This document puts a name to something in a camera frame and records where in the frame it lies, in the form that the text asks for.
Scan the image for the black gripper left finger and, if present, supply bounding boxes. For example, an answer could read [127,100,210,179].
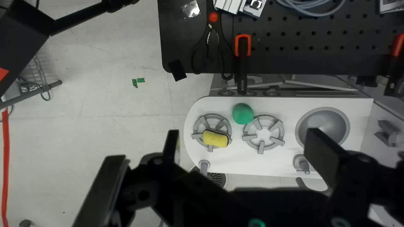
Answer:
[74,155,129,227]

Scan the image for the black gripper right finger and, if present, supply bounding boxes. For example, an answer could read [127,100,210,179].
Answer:
[305,129,349,190]

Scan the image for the grey toy sink bowl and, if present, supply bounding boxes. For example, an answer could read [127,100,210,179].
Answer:
[296,107,350,146]

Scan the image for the grey right toy burner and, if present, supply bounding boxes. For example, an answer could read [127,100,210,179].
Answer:
[243,115,286,154]

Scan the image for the grey toy burner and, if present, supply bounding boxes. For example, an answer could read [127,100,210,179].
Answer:
[191,113,233,153]
[243,115,286,154]

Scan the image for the green ball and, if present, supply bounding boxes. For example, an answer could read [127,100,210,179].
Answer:
[233,103,254,125]

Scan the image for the white toy kitchen stove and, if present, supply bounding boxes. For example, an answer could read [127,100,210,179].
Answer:
[184,96,373,177]

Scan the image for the yellow sponge block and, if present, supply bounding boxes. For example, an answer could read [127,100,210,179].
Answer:
[203,130,230,148]

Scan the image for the grey left toy burner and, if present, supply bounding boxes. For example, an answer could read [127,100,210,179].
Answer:
[191,113,233,153]

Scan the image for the green floor tape marks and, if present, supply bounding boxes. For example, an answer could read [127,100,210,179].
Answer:
[132,78,146,88]

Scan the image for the black orange clamp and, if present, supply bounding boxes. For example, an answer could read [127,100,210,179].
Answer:
[234,34,252,95]

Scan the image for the black pegboard table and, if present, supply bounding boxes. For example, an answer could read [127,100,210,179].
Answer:
[158,0,404,76]

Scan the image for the orange floor cable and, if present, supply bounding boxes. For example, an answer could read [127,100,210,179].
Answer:
[0,106,12,227]

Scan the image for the coiled grey cable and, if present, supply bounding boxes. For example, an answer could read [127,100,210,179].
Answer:
[276,0,348,18]

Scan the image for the black handled pliers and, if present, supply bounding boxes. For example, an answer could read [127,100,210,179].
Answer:
[191,10,234,81]

